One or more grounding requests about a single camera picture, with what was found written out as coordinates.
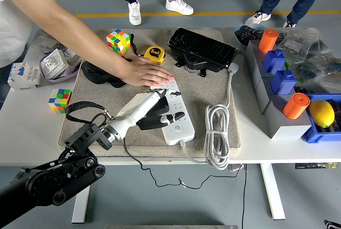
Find person's right hand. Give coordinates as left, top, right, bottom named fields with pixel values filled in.
left=121, top=57, right=176, bottom=88

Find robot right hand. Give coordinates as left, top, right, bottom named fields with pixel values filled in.
left=323, top=219, right=341, bottom=229

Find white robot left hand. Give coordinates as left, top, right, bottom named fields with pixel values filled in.
left=106, top=88, right=186, bottom=141

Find thin black plug cord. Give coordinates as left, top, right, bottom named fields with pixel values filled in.
left=122, top=142, right=242, bottom=189

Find white power strip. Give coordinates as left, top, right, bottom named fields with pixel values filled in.
left=150, top=79, right=196, bottom=146

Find colourful puzzle cube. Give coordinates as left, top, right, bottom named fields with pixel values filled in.
left=48, top=88, right=73, bottom=114
left=106, top=28, right=131, bottom=55

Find black fabric pouch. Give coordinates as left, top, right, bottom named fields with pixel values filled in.
left=80, top=60, right=127, bottom=88

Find grey-brown mat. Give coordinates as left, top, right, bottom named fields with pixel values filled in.
left=58, top=28, right=242, bottom=159

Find black table control panel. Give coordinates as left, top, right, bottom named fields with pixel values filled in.
left=295, top=162, right=337, bottom=170

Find white table leg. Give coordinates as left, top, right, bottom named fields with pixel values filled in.
left=71, top=186, right=94, bottom=224
left=259, top=163, right=286, bottom=220

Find purple bowl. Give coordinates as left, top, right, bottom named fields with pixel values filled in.
left=39, top=50, right=82, bottom=84

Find blue plastic bin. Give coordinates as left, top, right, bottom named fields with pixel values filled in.
left=301, top=93, right=341, bottom=144

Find clear bag of screws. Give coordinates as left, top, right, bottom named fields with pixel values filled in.
left=34, top=30, right=67, bottom=54

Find light blue bowl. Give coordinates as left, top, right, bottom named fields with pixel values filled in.
left=233, top=23, right=267, bottom=48

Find grey under-table box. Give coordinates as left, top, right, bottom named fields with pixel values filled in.
left=228, top=163, right=245, bottom=173

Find yellow lemon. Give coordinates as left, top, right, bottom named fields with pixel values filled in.
left=308, top=100, right=336, bottom=128

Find grey block holder box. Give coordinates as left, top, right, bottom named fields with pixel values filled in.
left=245, top=38, right=312, bottom=140

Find white circuit breaker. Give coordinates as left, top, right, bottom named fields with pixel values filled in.
left=7, top=62, right=41, bottom=91

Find orange cylinder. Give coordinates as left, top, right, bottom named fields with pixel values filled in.
left=258, top=28, right=279, bottom=53
left=282, top=93, right=311, bottom=120

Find blue block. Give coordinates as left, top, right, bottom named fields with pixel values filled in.
left=270, top=70, right=297, bottom=95
left=263, top=49, right=286, bottom=75

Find clear bags of parts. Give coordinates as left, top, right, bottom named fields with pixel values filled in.
left=277, top=26, right=341, bottom=95

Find yellow tape measure with strap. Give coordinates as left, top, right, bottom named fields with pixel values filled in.
left=129, top=33, right=166, bottom=66

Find white wall socket panel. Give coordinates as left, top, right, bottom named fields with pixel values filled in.
left=63, top=47, right=83, bottom=66
left=40, top=48, right=70, bottom=80

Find white power strip cable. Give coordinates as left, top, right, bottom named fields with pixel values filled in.
left=180, top=62, right=240, bottom=171

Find black hanging cable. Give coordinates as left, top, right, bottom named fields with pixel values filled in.
left=241, top=163, right=248, bottom=229

